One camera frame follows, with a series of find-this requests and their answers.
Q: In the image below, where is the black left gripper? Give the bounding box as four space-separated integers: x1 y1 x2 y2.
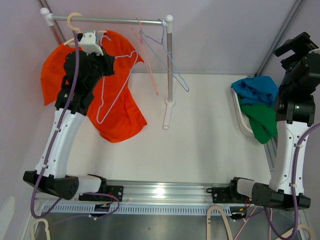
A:
85 46 115 90

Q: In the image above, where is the blue t shirt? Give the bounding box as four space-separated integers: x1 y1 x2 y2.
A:
231 76 279 107

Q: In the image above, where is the pink wire hanger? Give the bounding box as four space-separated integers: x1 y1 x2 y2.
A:
132 17 159 96

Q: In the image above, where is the light blue wire hanger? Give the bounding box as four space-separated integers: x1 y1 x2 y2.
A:
139 19 190 93

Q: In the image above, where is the green t shirt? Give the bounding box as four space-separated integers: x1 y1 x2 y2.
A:
237 97 278 145

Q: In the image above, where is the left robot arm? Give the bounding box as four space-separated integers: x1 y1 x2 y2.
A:
23 50 115 201

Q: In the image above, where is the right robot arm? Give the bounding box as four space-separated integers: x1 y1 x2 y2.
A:
227 32 320 211

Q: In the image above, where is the orange t shirt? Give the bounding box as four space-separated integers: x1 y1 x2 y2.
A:
40 30 147 143

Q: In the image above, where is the cream plastic hanger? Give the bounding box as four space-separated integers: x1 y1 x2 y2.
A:
62 12 108 47

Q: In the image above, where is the cream hanger bottom left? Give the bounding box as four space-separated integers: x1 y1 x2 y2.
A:
29 217 52 240

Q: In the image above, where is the cream hanger bottom right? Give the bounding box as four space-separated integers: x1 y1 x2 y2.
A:
273 223 317 240

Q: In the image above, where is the cream hanger bottom middle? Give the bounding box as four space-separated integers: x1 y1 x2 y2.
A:
205 205 234 240

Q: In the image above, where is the white clothes rack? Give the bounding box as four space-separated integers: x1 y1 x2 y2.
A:
40 7 178 130

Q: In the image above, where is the white perforated basket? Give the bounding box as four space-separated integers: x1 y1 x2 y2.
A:
231 89 254 137

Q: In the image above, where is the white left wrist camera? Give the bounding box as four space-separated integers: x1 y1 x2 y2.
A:
77 30 104 56

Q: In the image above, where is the aluminium mounting rail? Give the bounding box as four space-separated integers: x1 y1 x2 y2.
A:
32 178 306 217

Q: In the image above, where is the pink wire hanger below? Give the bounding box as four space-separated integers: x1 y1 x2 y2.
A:
232 206 276 240

